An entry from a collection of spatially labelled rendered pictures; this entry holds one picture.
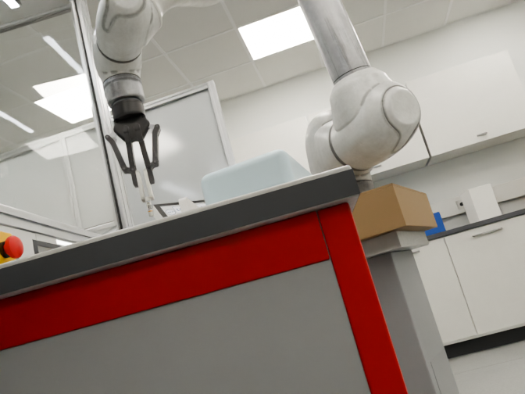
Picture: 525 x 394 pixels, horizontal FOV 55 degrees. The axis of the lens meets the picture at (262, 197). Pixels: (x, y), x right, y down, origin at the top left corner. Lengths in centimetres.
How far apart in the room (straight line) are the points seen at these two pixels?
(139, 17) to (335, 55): 47
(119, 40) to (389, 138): 62
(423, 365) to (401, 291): 17
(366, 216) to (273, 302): 78
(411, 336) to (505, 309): 290
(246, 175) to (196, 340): 16
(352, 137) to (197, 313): 84
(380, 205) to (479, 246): 297
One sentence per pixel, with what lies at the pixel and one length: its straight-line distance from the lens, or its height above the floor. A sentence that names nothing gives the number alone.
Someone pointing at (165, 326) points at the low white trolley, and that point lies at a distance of 47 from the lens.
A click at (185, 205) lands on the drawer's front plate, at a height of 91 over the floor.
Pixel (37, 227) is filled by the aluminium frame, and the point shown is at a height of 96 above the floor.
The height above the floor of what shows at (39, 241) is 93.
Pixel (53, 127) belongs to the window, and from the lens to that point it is 150.
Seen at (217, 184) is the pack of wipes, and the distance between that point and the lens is 51.
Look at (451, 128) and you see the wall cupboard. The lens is 464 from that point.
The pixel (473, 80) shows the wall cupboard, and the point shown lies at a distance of 482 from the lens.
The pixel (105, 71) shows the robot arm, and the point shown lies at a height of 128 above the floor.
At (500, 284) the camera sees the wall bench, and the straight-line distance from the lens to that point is 415.
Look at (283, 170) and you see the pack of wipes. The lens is 49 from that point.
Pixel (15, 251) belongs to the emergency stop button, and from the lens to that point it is 96.
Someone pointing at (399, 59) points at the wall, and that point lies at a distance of 523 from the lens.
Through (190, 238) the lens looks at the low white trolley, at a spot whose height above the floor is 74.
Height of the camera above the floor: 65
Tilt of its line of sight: 13 degrees up
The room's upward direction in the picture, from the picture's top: 15 degrees counter-clockwise
